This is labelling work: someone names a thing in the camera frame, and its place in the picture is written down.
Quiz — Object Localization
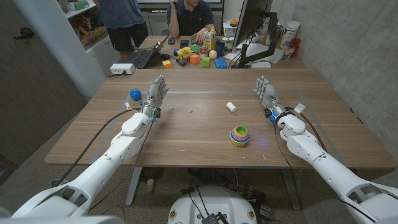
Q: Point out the blue handled screwdriver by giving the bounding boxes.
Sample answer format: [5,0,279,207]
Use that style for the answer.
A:
[170,55,186,67]

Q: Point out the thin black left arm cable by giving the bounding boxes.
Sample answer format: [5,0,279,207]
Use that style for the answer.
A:
[88,120,155,212]

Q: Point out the white shelf cabinet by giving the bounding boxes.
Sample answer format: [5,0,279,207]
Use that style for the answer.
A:
[12,0,121,97]

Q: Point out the clear glass cup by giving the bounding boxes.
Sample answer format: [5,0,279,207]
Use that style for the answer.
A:
[281,45,295,61]

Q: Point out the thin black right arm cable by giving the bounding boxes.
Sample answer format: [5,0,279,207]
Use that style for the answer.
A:
[272,121,379,223]

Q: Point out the white power box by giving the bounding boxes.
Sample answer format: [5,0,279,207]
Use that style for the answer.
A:
[109,63,136,75]

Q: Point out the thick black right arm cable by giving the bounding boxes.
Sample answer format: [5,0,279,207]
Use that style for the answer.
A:
[284,106,329,153]

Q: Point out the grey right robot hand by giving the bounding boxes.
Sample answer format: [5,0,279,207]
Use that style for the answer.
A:
[252,75,287,123]

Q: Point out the white storage box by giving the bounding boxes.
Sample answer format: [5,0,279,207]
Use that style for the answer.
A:
[223,22,239,37]

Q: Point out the yellow banana toy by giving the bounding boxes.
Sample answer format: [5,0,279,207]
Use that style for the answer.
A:
[177,46,193,58]

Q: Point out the grey table leg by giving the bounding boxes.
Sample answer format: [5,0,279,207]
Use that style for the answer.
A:
[281,167,302,211]
[124,166,143,207]

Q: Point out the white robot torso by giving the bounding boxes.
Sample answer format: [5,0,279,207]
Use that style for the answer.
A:
[167,185,258,224]

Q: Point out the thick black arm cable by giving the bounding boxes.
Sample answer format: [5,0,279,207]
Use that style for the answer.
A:
[284,106,329,153]
[49,107,142,187]

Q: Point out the yellow cracker box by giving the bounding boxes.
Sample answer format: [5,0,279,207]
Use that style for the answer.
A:
[203,30,214,51]

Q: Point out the standing person blue shirt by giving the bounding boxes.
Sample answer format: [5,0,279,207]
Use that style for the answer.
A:
[93,0,149,60]

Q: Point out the green box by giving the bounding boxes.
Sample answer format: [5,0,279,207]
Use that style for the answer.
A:
[73,0,90,11]

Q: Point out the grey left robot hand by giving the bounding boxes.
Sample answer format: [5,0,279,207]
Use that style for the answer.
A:
[141,74,170,122]

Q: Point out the black floor fan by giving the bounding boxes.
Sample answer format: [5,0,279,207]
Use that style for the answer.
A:
[139,167,165,183]

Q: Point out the black laptop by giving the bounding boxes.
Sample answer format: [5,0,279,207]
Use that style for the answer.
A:
[120,34,170,69]

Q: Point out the white paper sheet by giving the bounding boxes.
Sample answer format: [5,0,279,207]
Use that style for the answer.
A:
[223,42,284,65]

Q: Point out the seated person dark shirt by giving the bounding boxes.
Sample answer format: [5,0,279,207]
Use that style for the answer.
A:
[166,0,215,44]

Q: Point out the white canister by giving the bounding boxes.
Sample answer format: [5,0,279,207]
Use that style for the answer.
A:
[279,20,302,49]

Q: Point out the black computer monitor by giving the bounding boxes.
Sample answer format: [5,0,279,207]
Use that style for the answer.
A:
[232,0,274,52]

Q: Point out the small colourful carton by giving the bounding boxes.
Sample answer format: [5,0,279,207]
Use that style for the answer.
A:
[221,36,236,52]

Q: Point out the colourful stacking cups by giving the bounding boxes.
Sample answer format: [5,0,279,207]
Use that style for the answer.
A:
[229,125,251,147]

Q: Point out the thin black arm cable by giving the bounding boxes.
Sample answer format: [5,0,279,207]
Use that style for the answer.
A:
[272,121,379,223]
[88,120,155,212]

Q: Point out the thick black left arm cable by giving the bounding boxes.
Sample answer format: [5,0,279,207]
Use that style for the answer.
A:
[49,107,142,187]

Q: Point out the yellow mustard bottle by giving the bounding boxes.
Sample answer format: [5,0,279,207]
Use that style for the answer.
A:
[210,26,218,50]

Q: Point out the red cup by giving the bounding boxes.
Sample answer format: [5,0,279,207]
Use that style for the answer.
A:
[290,37,302,58]

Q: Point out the black door handle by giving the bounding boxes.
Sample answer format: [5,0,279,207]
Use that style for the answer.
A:
[14,27,35,40]

